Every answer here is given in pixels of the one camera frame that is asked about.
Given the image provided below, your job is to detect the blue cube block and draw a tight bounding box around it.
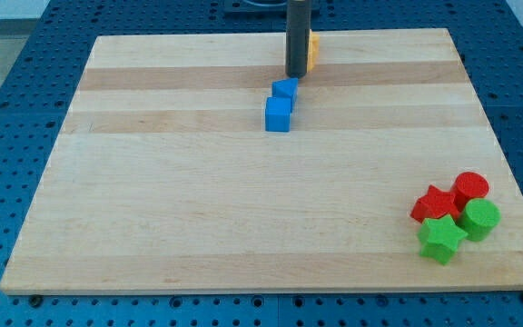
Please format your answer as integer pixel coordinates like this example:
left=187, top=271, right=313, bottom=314
left=264, top=97, right=291, bottom=133

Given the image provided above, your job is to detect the blue triangle block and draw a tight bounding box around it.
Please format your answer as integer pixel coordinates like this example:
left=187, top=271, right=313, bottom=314
left=271, top=77, right=299, bottom=112

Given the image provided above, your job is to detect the wooden board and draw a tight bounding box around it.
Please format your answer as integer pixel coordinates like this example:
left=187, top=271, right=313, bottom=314
left=0, top=28, right=523, bottom=295

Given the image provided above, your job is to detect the yellow block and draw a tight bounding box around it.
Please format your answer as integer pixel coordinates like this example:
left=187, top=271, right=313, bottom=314
left=307, top=30, right=320, bottom=72

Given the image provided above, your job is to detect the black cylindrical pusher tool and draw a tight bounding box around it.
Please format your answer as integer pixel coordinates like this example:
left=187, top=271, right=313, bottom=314
left=285, top=0, right=311, bottom=78

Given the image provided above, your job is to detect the red star block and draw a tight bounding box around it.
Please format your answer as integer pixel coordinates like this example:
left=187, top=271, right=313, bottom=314
left=410, top=184, right=460, bottom=223

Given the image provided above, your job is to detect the green star block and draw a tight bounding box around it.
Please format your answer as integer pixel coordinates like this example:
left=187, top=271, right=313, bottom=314
left=417, top=214, right=468, bottom=265

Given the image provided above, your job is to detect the red cylinder block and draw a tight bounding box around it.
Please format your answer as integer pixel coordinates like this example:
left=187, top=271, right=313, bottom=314
left=450, top=172, right=489, bottom=211

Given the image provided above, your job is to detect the green cylinder block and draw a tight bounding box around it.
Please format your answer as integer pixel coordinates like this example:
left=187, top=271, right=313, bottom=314
left=456, top=198, right=501, bottom=242

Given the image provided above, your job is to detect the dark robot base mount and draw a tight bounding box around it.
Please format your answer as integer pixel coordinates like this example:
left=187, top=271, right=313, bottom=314
left=221, top=0, right=289, bottom=18

